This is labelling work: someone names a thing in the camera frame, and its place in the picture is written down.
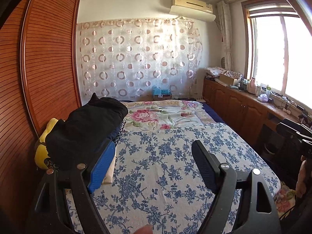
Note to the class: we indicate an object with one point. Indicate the wooden slatted wardrobe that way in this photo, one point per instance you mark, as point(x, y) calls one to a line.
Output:
point(29, 78)

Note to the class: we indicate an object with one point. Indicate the white air conditioner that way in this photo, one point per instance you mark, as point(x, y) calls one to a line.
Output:
point(192, 2)

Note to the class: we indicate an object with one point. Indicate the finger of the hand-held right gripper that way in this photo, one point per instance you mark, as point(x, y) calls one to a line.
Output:
point(287, 130)

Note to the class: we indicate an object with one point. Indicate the black printed t-shirt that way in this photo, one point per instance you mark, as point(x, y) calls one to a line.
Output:
point(85, 126)

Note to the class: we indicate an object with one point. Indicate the small black tripod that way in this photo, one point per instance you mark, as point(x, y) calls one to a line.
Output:
point(304, 117)

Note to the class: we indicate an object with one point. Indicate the person's left hand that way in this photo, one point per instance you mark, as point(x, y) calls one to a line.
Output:
point(143, 230)

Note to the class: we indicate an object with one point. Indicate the cardboard box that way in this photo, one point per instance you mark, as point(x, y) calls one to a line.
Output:
point(229, 79)

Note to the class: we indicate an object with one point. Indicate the pink floral quilt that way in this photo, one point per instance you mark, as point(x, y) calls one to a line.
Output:
point(165, 114)

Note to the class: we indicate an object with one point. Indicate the white patterned window curtain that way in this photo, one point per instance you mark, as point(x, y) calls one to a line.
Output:
point(225, 36)

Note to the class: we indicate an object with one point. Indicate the navy blue folded garment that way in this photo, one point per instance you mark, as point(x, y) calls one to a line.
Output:
point(119, 132)

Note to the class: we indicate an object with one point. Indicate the pink bottle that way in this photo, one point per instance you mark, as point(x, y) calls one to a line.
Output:
point(251, 86)

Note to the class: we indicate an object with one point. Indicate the white air deflector panel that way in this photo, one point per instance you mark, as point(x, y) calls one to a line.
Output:
point(195, 13)

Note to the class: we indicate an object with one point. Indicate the yellow plush toy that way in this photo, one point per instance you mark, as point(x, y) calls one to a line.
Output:
point(42, 153)

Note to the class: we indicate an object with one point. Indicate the wooden framed window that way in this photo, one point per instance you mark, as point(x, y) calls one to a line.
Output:
point(280, 48)

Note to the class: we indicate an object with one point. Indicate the stack of folded cloths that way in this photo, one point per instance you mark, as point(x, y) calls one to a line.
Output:
point(214, 71)

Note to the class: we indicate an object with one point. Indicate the white tissue pack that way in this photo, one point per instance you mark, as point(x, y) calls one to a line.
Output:
point(263, 98)

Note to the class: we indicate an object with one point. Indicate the person's right hand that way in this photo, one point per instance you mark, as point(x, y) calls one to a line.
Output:
point(301, 175)

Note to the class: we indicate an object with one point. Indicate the wooden low cabinet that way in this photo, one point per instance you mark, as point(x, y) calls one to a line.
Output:
point(238, 107)

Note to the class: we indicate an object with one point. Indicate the blue floral bedsheet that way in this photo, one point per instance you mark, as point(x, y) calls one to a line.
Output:
point(165, 175)

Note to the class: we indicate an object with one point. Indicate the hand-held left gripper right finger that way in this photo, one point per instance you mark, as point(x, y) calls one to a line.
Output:
point(204, 163)

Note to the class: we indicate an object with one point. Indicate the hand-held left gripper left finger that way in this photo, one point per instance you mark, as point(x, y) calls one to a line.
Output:
point(101, 168)

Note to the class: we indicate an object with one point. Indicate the circle patterned sheer curtain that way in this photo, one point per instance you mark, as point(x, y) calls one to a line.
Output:
point(139, 58)

